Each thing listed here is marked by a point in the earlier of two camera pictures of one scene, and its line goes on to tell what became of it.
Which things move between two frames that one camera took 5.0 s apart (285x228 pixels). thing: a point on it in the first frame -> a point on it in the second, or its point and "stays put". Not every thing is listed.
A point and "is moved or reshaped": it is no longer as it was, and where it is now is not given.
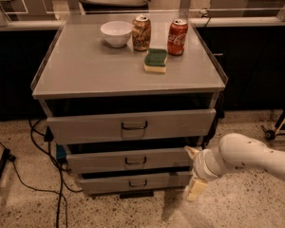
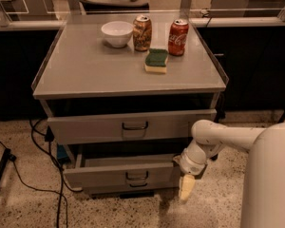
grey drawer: (130, 159) is moved or reshaped
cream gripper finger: (195, 190) -> (186, 186)
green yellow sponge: (155, 61) stays put
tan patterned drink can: (142, 33) stays put
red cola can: (177, 36) stays put
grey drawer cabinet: (124, 117) stays put
